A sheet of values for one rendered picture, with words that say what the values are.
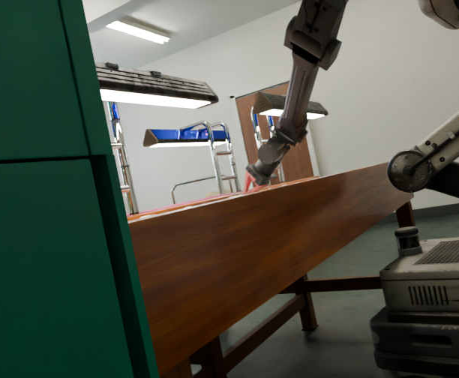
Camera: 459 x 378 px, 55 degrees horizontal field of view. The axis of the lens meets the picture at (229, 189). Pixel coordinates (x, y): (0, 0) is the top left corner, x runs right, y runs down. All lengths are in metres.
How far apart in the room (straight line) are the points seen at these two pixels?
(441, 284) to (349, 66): 4.81
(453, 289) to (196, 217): 0.80
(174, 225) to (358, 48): 5.42
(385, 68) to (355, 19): 0.72
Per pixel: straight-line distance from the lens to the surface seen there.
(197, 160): 6.76
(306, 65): 0.98
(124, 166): 1.23
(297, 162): 5.99
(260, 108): 1.65
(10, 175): 0.41
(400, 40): 5.83
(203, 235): 0.64
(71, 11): 0.51
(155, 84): 1.12
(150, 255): 0.55
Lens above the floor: 0.78
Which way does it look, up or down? level
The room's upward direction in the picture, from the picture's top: 11 degrees counter-clockwise
